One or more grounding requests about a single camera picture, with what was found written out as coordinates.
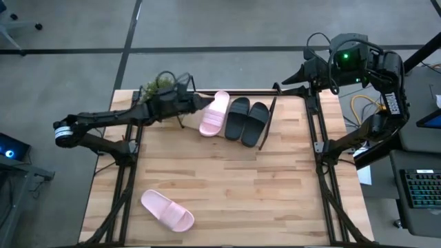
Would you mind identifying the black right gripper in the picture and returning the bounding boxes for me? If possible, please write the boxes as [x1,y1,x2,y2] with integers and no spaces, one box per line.
[281,32,372,94]

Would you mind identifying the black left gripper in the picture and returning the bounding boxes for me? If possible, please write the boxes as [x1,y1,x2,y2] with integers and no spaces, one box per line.
[147,85,216,122]

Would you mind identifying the pink rubber slide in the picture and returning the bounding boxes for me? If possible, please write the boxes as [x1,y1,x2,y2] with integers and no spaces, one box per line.
[198,90,231,138]
[141,189,196,233]

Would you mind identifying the wooden shelf with black frame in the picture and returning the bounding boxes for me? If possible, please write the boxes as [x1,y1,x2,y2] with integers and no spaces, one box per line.
[176,72,278,152]

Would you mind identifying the black rubber slide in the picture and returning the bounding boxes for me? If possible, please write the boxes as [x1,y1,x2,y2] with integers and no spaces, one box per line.
[240,101,271,148]
[224,96,252,141]

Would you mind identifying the potted green plant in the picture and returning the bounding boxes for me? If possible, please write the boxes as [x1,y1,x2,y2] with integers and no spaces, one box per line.
[140,76,176,103]

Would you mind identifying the black diagonal beam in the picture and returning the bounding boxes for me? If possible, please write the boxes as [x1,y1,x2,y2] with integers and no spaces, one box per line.
[353,136,402,171]

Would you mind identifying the white paper sheet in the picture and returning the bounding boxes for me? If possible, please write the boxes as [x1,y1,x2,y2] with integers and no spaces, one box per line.
[356,147,373,186]

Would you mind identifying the dark grey desk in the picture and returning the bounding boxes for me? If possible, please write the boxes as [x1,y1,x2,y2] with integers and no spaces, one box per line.
[0,154,56,248]
[396,64,441,154]
[389,149,441,239]

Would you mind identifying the black pole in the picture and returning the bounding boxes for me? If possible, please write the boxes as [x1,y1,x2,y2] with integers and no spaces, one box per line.
[403,32,441,74]

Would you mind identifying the blue screen tablet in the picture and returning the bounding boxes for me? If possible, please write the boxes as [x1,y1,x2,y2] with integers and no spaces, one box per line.
[416,109,441,130]

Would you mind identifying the backlit black keyboard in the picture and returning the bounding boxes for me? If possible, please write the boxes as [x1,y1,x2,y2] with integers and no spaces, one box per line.
[399,168,441,209]

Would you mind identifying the computer with blue light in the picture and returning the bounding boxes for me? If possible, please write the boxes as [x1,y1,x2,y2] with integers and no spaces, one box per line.
[0,132,31,162]

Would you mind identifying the grey office chair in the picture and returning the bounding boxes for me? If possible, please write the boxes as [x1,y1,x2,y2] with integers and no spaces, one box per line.
[0,0,44,56]

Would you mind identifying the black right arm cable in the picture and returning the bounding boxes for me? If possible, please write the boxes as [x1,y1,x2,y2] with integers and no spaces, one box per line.
[305,32,345,96]

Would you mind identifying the black metal rig frame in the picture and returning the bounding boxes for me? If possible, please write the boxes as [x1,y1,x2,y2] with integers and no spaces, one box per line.
[78,89,378,248]

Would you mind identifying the yellow cable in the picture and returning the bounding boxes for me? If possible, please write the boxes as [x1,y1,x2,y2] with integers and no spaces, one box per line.
[350,94,385,127]

